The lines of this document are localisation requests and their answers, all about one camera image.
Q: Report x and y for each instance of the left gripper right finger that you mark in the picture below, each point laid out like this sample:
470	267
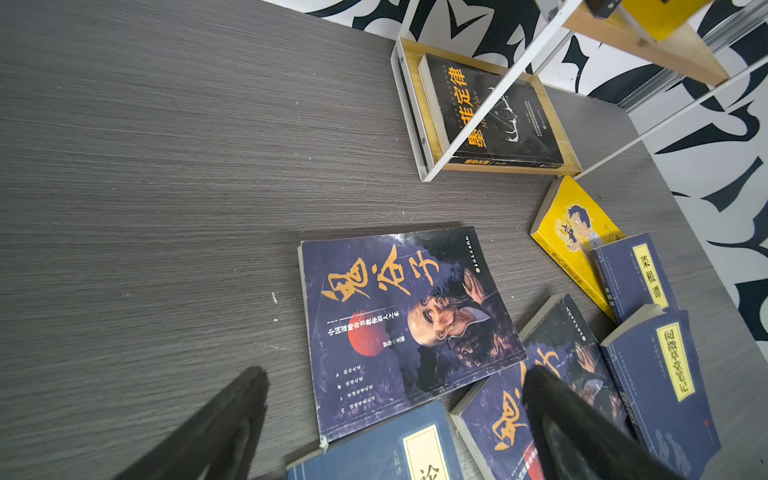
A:
574	441

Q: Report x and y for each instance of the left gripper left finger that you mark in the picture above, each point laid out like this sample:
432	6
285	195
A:
218	442

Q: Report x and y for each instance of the blue book yellow label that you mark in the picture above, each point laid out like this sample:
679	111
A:
632	275
417	444
653	361

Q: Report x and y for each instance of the purple portrait book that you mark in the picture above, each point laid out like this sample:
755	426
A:
396	320
491	418

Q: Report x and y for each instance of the small yellow cartoon book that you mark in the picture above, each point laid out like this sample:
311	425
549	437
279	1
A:
568	226

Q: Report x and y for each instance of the black book on lower shelf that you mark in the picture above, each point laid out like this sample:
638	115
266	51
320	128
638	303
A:
516	132

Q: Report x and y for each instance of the wooden white-framed bookshelf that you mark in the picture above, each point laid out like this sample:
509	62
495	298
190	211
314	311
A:
682	52

